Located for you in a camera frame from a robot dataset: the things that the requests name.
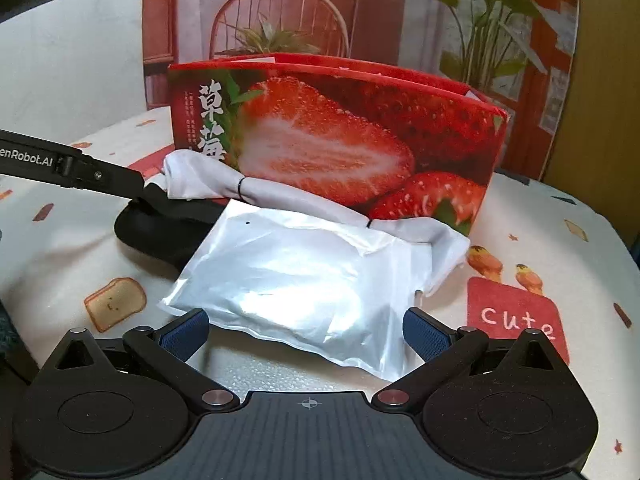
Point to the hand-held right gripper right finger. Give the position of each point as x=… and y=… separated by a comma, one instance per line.
x=427, y=337

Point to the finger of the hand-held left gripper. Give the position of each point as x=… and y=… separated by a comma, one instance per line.
x=110, y=177

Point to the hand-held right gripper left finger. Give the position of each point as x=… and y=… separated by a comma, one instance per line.
x=185, y=332

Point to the black cloth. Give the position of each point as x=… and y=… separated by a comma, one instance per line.
x=160, y=230

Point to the white cloth bundle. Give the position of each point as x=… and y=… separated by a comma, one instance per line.
x=200, y=175

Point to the white plastic packet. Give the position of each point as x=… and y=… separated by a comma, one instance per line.
x=300, y=280

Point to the red strawberry print cardboard box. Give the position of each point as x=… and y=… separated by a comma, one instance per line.
x=350, y=140

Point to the wall poster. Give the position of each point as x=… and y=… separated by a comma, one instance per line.
x=400, y=15

